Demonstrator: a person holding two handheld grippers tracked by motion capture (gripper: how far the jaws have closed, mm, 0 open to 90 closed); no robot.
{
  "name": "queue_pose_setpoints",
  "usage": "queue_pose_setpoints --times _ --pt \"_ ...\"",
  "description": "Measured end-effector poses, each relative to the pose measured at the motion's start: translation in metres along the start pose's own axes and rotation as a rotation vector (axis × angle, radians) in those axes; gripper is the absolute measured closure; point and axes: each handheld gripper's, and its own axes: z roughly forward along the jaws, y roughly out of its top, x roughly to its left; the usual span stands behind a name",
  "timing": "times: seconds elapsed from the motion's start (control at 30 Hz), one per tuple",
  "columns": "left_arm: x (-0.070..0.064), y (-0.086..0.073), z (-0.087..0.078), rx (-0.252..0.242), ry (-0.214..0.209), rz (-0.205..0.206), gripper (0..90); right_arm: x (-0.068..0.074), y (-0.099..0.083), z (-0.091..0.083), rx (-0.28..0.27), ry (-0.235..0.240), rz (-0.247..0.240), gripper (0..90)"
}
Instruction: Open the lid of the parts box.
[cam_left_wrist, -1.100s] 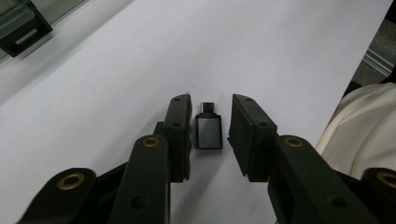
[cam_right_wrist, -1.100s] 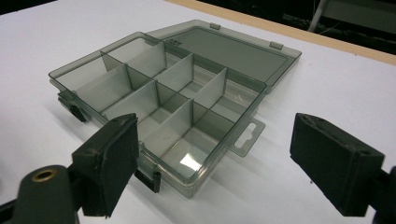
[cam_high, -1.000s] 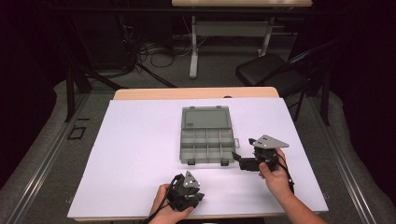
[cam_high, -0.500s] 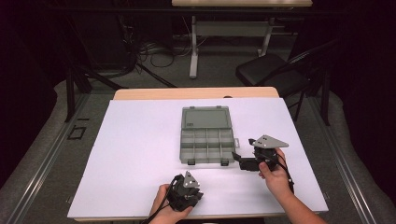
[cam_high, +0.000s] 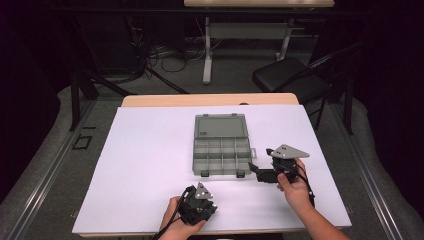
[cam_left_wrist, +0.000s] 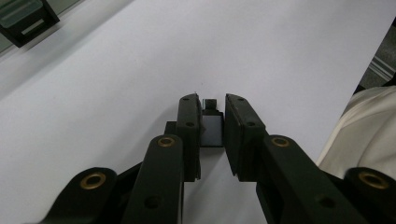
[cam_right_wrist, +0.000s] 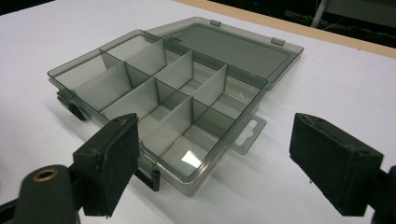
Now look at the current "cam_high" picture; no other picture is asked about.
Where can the desk with white legs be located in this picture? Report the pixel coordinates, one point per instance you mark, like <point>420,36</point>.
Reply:
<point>207,60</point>

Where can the person's left hand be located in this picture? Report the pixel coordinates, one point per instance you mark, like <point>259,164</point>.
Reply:
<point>175,226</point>

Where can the black metal post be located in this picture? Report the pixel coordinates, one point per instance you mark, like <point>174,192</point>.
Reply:
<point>349,106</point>

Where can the black floor bar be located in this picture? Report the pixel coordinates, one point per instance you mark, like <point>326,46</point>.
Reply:
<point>166,81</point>

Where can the black metal stand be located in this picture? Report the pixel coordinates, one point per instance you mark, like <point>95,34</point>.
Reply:
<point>75,106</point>

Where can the light wooden table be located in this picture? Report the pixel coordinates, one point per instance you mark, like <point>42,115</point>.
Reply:
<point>200,100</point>

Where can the grey plastic compartment box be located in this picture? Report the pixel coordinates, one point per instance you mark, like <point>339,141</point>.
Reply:
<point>221,156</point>

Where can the white table mat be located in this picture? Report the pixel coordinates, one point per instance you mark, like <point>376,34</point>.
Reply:
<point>133,140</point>

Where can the black chair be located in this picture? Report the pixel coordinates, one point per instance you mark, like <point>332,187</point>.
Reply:
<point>290,80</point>

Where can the black crossbar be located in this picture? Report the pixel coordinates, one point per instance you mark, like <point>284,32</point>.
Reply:
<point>266,12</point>

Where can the person's right hand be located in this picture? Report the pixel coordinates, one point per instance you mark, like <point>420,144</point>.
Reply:
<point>296,195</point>

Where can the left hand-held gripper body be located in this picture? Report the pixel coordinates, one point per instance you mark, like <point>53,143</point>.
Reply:
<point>196,206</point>

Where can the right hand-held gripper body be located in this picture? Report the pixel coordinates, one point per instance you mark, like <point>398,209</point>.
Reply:
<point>288,151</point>

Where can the metal floor rail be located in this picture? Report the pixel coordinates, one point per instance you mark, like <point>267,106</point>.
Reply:
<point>368,176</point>
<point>51,173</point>

